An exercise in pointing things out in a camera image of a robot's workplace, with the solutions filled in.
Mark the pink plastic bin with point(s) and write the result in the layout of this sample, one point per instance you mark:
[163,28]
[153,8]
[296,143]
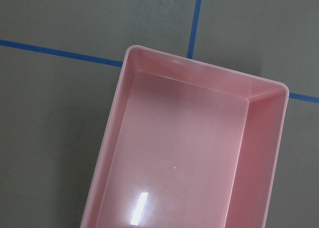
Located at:
[187,145]

